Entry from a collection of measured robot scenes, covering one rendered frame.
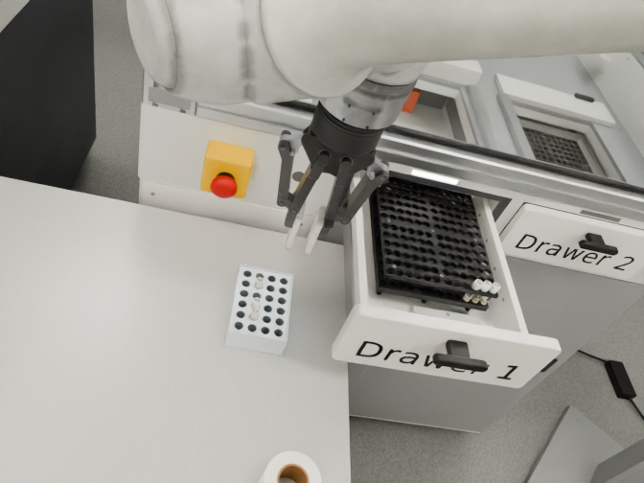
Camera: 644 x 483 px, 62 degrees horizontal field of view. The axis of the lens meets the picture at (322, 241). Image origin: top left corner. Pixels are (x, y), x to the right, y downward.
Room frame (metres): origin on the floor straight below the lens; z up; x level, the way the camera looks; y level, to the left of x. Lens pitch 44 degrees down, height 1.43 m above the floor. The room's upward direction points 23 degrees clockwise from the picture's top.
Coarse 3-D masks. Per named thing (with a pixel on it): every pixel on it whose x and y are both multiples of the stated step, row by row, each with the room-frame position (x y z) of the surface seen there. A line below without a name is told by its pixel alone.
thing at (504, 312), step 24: (360, 216) 0.63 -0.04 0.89; (480, 216) 0.78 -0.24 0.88; (360, 240) 0.58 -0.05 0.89; (360, 264) 0.53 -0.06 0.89; (504, 264) 0.66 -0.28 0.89; (360, 288) 0.49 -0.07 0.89; (504, 288) 0.61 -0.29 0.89; (456, 312) 0.57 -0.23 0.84; (480, 312) 0.59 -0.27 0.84; (504, 312) 0.58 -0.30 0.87
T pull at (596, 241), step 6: (588, 234) 0.80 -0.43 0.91; (594, 234) 0.81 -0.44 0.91; (582, 240) 0.78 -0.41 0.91; (588, 240) 0.79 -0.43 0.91; (594, 240) 0.79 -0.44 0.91; (600, 240) 0.80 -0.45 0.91; (582, 246) 0.77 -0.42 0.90; (588, 246) 0.77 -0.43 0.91; (594, 246) 0.78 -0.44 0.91; (600, 246) 0.78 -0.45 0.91; (606, 246) 0.79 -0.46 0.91; (612, 246) 0.79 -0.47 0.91; (600, 252) 0.78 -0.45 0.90; (606, 252) 0.78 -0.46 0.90; (612, 252) 0.79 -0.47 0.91
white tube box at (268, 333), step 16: (240, 272) 0.52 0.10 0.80; (256, 272) 0.53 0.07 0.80; (272, 272) 0.54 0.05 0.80; (240, 288) 0.49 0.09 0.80; (256, 288) 0.50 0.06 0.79; (272, 288) 0.52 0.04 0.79; (288, 288) 0.52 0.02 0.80; (240, 304) 0.47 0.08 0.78; (272, 304) 0.49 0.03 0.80; (288, 304) 0.50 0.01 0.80; (240, 320) 0.44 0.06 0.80; (256, 320) 0.45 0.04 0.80; (272, 320) 0.46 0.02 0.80; (288, 320) 0.47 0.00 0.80; (240, 336) 0.42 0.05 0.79; (256, 336) 0.42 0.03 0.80; (272, 336) 0.43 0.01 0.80; (272, 352) 0.43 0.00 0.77
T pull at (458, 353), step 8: (448, 344) 0.45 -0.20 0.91; (456, 344) 0.45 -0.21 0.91; (464, 344) 0.46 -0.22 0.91; (448, 352) 0.44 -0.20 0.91; (456, 352) 0.44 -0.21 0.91; (464, 352) 0.44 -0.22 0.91; (432, 360) 0.42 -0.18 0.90; (440, 360) 0.42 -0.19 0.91; (448, 360) 0.42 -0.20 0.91; (456, 360) 0.42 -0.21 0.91; (464, 360) 0.43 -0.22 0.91; (472, 360) 0.43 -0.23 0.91; (480, 360) 0.44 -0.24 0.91; (464, 368) 0.43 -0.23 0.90; (472, 368) 0.43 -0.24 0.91; (480, 368) 0.43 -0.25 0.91
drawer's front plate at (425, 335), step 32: (352, 320) 0.42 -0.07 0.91; (384, 320) 0.43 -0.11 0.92; (416, 320) 0.45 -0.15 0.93; (448, 320) 0.47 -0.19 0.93; (352, 352) 0.43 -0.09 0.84; (384, 352) 0.44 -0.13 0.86; (416, 352) 0.45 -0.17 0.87; (480, 352) 0.47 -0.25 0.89; (512, 352) 0.48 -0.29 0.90; (544, 352) 0.49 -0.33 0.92; (512, 384) 0.49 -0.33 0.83
